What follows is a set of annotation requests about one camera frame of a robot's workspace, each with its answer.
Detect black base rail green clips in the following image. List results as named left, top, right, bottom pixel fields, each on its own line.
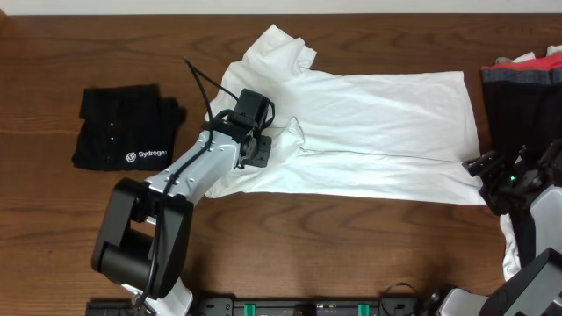
left=85, top=283, right=443, bottom=316

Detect white t-shirt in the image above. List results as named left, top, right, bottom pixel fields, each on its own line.
left=207, top=26, right=482, bottom=205

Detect folded black shirt with logo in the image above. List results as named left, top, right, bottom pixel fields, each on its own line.
left=72, top=84, right=186, bottom=171

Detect black garment with red band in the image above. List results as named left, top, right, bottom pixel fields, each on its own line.
left=469, top=53, right=561, bottom=267

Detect white cloth under pile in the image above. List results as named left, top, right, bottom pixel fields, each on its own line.
left=485, top=46, right=561, bottom=279

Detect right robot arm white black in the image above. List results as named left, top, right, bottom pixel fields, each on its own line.
left=432, top=140, right=561, bottom=316

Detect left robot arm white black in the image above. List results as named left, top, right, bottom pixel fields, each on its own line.
left=91, top=122, right=272, bottom=315

